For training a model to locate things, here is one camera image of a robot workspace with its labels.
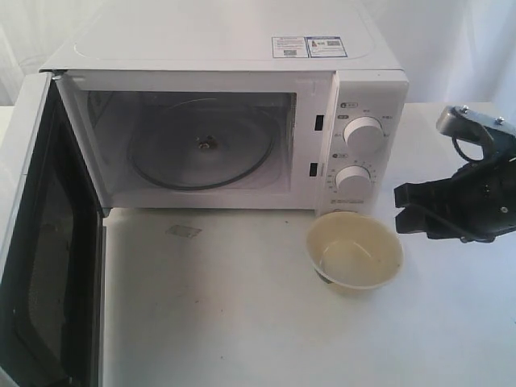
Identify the white microwave door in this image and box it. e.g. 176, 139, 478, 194
1, 73, 106, 386

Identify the white control knob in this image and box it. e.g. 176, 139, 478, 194
335, 165, 372, 198
343, 117, 384, 155

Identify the glass turntable plate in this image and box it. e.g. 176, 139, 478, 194
129, 98, 279, 191

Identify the upper white control knob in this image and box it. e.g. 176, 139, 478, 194
343, 117, 384, 155

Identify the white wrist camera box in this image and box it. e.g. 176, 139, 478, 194
436, 106, 515, 143

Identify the cream yellow bowl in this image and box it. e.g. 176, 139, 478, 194
306, 212, 404, 291

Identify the lower white control knob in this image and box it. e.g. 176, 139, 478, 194
335, 165, 372, 198

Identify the clear tape patch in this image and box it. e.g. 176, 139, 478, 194
165, 224, 202, 239

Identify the black camera cable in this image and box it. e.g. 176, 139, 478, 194
453, 135, 487, 162

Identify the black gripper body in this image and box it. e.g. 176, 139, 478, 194
444, 137, 515, 243

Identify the white microwave oven body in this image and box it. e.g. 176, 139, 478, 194
43, 1, 409, 215

